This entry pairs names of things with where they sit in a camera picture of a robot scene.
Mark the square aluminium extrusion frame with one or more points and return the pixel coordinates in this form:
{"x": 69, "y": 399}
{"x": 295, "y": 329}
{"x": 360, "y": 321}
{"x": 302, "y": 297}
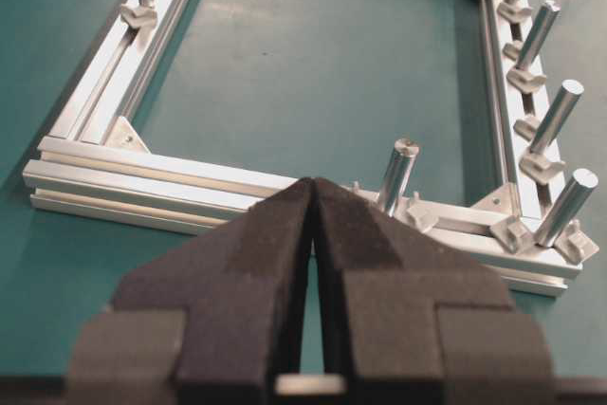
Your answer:
{"x": 186, "y": 114}

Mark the steel pin corner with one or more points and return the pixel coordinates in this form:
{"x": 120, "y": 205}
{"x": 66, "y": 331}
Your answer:
{"x": 576, "y": 191}

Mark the steel pin near fingers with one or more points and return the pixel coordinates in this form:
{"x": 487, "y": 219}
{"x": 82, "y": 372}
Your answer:
{"x": 397, "y": 174}

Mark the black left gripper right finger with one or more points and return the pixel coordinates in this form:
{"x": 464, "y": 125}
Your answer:
{"x": 408, "y": 320}

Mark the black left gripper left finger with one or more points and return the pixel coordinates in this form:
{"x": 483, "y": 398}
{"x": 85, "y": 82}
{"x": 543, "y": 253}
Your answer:
{"x": 211, "y": 322}

